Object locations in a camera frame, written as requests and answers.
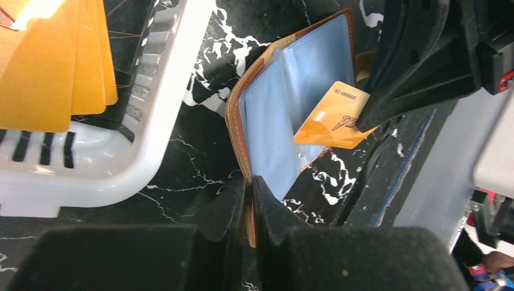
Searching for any white plastic basket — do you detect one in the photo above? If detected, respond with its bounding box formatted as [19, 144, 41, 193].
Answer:
[1, 1, 215, 218]

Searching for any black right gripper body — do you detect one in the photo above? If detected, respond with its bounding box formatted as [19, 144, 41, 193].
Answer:
[458, 1, 513, 96]

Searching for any orange credit card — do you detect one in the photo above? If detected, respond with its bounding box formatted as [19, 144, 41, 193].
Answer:
[1, 1, 79, 133]
[72, 1, 118, 115]

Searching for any brown leather card holder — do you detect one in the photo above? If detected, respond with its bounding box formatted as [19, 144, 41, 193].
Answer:
[225, 8, 374, 225]

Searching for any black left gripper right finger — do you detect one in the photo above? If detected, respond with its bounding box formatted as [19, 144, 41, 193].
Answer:
[252, 176, 468, 290]

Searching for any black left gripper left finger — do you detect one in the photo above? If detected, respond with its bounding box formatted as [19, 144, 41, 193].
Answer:
[8, 176, 246, 290]

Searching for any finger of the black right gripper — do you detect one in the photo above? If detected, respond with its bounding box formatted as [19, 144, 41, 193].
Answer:
[357, 1, 482, 132]

